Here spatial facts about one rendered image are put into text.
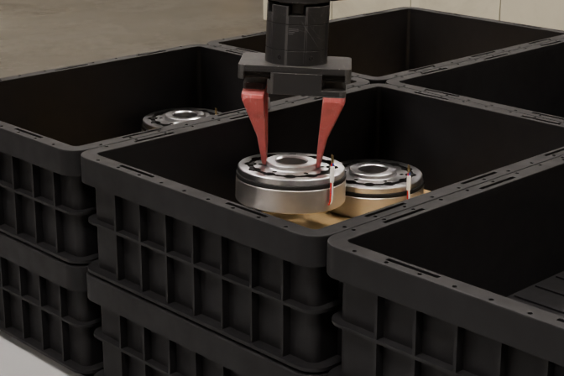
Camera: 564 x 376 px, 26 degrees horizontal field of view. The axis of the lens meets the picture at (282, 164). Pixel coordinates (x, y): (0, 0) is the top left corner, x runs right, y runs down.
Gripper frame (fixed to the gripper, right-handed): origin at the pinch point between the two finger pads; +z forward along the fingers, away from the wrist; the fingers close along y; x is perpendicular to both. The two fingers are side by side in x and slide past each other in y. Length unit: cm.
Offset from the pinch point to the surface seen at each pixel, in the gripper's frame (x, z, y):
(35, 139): 4.6, -1.5, 23.1
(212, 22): -567, 75, 67
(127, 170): 13.6, -1.6, 13.2
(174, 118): -27.5, 3.5, 14.9
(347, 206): -4.4, 6.0, -5.6
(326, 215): -4.9, 7.1, -3.6
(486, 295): 38.5, -1.9, -13.9
